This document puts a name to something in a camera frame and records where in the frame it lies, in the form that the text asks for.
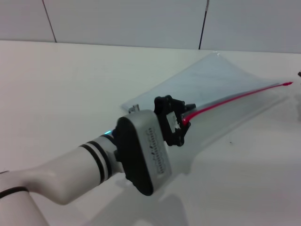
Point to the clear document bag red zip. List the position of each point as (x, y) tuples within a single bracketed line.
[(211, 80)]

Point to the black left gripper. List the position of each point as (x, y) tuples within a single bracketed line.
[(165, 107)]

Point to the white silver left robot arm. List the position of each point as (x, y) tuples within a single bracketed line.
[(58, 174)]

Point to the red zip slider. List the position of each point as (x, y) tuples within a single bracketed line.
[(288, 83)]

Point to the black grey left wrist camera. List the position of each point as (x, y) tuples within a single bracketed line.
[(138, 150)]

